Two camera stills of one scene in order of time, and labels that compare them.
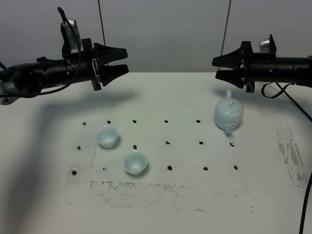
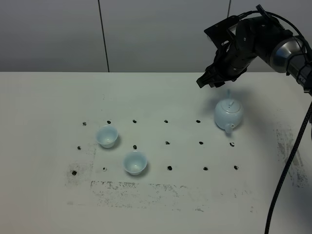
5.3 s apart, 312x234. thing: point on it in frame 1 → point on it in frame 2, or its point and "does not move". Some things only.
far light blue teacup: x=106 y=135 does not move
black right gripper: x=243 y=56 → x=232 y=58
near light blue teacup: x=135 y=163 does not move
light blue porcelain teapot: x=228 y=112 does not move
